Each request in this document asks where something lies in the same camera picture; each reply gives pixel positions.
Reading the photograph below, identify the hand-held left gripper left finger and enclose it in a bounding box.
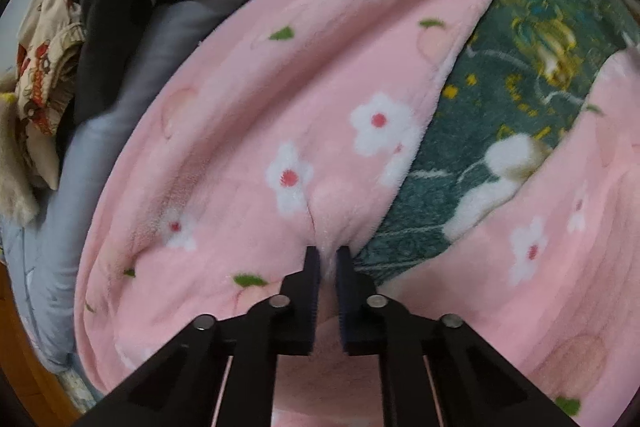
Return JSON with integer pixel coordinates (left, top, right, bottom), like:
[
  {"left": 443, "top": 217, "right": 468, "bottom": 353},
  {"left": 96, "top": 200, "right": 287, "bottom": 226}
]
[{"left": 75, "top": 247, "right": 321, "bottom": 427}]

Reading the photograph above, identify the grey-blue floral quilt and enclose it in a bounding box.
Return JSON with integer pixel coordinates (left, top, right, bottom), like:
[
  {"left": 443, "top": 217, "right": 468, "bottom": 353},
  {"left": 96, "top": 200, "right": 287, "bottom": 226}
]
[{"left": 0, "top": 0, "right": 351, "bottom": 375}]

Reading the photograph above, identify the teal floral bed blanket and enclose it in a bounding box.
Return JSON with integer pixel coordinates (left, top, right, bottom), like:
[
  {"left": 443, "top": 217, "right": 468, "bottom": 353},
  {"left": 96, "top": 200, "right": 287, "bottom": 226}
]
[{"left": 352, "top": 0, "right": 640, "bottom": 288}]

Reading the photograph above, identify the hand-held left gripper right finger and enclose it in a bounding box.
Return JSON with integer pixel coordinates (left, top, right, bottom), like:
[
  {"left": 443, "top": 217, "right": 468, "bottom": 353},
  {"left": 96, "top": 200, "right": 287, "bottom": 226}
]
[{"left": 336, "top": 246, "right": 576, "bottom": 427}]

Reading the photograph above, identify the beige car-print garment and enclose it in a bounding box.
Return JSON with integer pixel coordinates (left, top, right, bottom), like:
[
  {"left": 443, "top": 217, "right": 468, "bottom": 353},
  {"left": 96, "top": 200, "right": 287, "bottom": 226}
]
[{"left": 15, "top": 0, "right": 86, "bottom": 190}]

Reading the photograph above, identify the pink floral fleece blanket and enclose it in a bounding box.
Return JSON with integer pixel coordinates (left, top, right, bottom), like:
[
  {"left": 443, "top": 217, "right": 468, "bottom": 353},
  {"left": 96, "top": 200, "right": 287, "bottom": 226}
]
[{"left": 75, "top": 0, "right": 640, "bottom": 427}]

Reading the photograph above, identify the black garment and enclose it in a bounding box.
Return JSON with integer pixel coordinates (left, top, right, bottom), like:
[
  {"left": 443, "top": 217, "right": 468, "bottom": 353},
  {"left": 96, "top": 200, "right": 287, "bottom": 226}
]
[{"left": 70, "top": 0, "right": 251, "bottom": 128}]

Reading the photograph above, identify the cream fuzzy garment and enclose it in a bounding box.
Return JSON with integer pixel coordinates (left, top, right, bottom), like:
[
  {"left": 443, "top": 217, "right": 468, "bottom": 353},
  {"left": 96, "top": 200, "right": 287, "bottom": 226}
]
[{"left": 0, "top": 77, "right": 41, "bottom": 228}]

